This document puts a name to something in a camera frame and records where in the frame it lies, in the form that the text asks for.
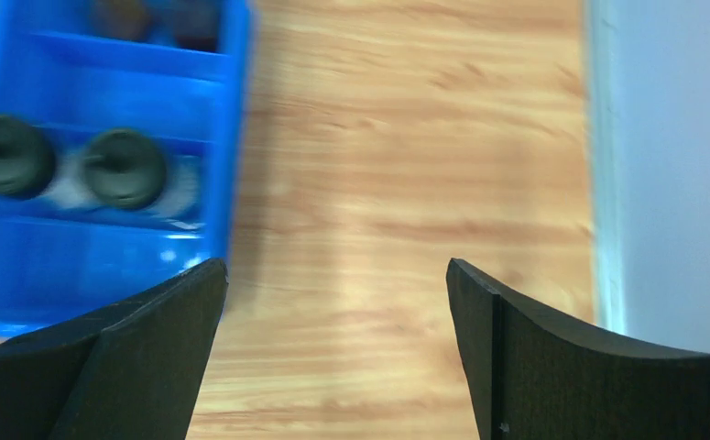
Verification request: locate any blue plastic divided bin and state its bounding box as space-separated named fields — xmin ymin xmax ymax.
xmin=0 ymin=1 xmax=255 ymax=337

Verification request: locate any black cap shaker jar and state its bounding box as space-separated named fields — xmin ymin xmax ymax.
xmin=78 ymin=127 xmax=204 ymax=221

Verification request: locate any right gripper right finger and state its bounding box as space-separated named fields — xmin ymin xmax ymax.
xmin=446 ymin=258 xmax=710 ymax=439

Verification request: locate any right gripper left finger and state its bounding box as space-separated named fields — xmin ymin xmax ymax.
xmin=0 ymin=258 xmax=228 ymax=439

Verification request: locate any tall oil bottle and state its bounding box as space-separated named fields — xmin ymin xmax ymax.
xmin=168 ymin=0 xmax=221 ymax=52
xmin=91 ymin=0 xmax=153 ymax=41

